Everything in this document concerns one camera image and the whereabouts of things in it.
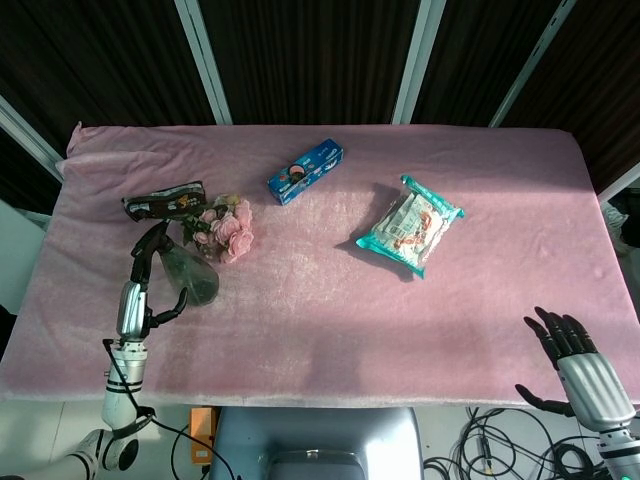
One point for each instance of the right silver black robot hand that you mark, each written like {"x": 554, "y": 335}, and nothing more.
{"x": 582, "y": 380}

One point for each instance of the pink artificial rose bouquet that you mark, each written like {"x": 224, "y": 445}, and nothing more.
{"x": 225, "y": 227}

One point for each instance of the teal clear snack bag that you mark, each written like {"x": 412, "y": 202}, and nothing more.
{"x": 410, "y": 227}

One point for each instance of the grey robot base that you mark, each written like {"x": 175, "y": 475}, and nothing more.
{"x": 315, "y": 445}

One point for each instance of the blue cookie box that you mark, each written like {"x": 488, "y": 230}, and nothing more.
{"x": 306, "y": 171}

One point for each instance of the brown snack packet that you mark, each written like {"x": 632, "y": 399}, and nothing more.
{"x": 165, "y": 202}

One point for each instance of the orange box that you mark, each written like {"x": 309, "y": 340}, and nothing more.
{"x": 202, "y": 435}

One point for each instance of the pink fleece table cloth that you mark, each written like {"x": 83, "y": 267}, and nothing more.
{"x": 320, "y": 260}

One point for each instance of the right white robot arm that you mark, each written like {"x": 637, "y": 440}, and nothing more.
{"x": 620, "y": 457}

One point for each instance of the green spray bottle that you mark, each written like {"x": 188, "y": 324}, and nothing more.
{"x": 192, "y": 275}

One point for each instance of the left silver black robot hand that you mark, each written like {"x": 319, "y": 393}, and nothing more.
{"x": 137, "y": 295}

